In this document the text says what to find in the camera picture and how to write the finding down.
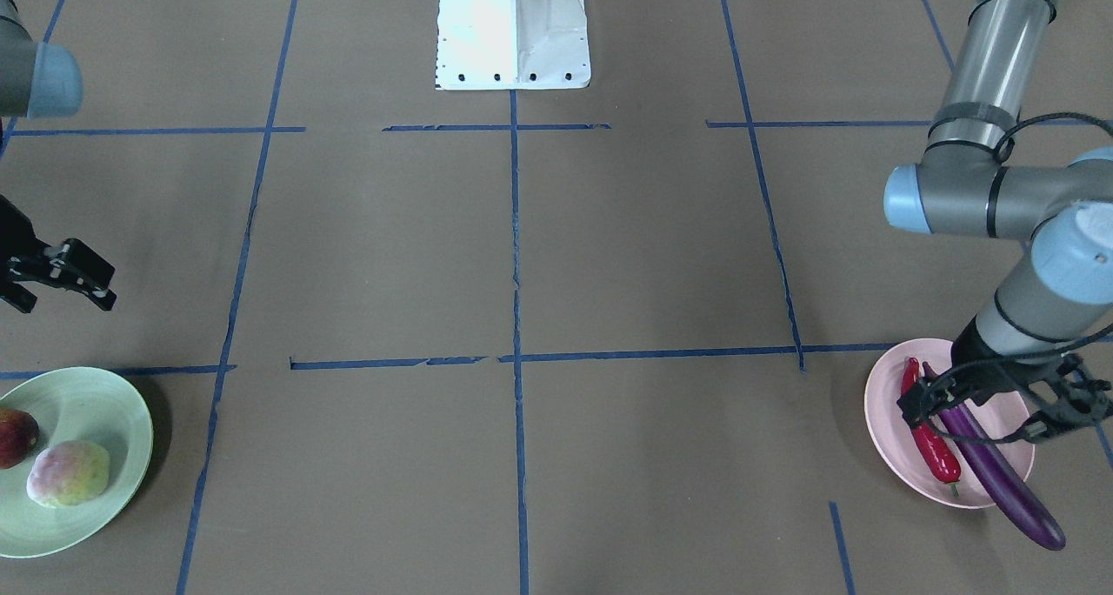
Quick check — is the green pink peach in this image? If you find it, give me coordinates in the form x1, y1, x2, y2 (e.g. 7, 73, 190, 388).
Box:
24, 440, 111, 508

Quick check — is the green plate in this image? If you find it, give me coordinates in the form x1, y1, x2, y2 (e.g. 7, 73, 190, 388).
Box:
1, 366, 154, 558

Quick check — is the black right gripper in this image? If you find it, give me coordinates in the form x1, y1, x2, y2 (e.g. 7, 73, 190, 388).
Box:
1, 196, 117, 314

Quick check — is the red chili pepper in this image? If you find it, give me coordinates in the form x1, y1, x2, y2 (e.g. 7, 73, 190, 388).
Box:
902, 357, 962, 498

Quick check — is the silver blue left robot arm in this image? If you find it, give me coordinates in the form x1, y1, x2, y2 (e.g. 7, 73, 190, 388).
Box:
885, 0, 1110, 364

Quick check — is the purple eggplant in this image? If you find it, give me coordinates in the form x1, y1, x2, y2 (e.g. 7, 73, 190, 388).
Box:
923, 404, 1068, 552

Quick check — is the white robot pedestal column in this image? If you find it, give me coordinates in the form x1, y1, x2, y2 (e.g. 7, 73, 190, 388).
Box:
434, 0, 592, 91

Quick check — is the red yellow pomegranate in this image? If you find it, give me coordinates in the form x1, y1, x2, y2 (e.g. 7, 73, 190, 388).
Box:
1, 408, 39, 472

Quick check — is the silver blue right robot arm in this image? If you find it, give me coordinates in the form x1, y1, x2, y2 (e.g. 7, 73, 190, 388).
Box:
1, 0, 117, 314

